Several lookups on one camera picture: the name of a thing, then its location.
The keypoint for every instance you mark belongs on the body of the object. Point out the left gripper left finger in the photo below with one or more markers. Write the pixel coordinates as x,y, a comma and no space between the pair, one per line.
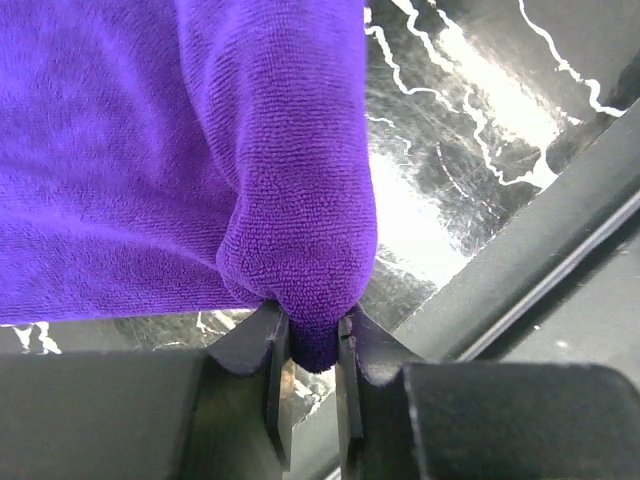
220,412

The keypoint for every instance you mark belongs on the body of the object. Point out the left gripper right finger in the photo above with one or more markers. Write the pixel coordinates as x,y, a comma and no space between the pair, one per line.
401,417

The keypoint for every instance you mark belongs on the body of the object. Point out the purple towel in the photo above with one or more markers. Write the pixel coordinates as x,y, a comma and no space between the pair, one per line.
177,156

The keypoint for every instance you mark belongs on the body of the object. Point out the black marble pattern mat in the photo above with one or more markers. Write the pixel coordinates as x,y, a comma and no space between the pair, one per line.
473,109

